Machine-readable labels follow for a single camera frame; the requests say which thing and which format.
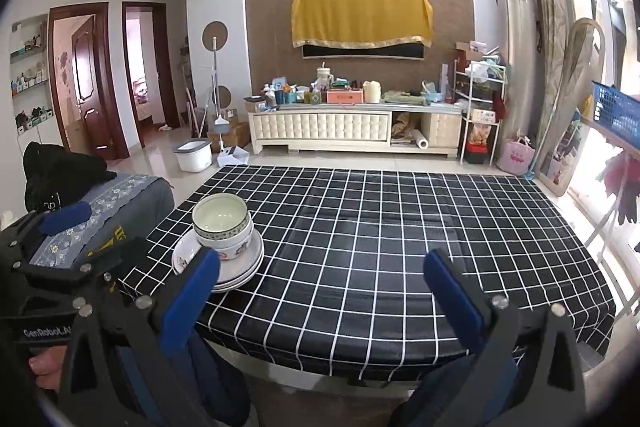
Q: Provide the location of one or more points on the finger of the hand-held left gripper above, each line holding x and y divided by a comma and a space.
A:
65, 216
90, 274

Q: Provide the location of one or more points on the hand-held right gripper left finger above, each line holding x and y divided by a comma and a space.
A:
192, 297

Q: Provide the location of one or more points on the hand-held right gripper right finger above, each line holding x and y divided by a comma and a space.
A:
455, 297

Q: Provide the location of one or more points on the white cartoon print plate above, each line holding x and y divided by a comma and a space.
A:
184, 257

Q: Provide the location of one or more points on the white bowl with red print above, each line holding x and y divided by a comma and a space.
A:
232, 249

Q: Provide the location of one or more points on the floral pattern bowl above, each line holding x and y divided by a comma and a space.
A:
220, 212

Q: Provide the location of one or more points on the person's left hand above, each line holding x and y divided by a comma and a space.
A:
47, 364

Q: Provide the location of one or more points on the black clothing pile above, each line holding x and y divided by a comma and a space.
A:
60, 177

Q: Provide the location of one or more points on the person's left leg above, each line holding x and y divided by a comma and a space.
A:
220, 387

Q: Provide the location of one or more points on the black white checked tablecloth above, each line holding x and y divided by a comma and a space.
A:
360, 232

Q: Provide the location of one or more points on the brown wooden door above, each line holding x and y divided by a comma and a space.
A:
85, 82

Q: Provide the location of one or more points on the white mop bucket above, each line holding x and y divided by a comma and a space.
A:
192, 157

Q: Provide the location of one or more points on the white dustpan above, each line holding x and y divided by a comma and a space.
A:
232, 157

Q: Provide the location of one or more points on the pink bag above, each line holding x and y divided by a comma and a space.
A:
515, 157

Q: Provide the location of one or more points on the white paper roll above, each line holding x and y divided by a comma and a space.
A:
417, 139

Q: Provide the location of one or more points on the cardboard box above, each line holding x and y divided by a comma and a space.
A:
237, 134

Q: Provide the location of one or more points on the white metal shelf rack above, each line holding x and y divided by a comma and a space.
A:
472, 107

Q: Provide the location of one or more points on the dark hanging cloth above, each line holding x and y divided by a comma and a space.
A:
630, 204

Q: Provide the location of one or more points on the white pole mop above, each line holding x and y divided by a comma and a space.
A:
214, 82

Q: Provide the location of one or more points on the red hanging cloth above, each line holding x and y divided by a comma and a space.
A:
615, 172

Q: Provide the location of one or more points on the cream tufted TV cabinet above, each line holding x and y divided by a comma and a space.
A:
320, 127

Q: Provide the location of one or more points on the white plastic jug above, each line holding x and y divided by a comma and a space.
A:
372, 92

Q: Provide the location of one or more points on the leaning padded board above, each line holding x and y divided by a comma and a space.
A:
575, 107

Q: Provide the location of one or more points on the orange box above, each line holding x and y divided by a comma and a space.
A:
344, 97

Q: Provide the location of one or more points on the silver standing air conditioner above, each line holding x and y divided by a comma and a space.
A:
517, 57

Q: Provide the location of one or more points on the blue plastic basket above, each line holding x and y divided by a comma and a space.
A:
617, 107

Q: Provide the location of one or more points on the yellow cover cloth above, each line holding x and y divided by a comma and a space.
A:
360, 17

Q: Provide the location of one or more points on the patterned curtain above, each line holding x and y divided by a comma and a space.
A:
542, 7

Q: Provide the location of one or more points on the white wall shelf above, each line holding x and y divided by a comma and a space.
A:
30, 77

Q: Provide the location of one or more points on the brown door frame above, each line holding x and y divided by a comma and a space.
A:
165, 72

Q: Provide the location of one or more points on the round brown wall decoration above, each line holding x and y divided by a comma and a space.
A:
215, 35
225, 97

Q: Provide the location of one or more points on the black wall television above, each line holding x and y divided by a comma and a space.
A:
360, 52

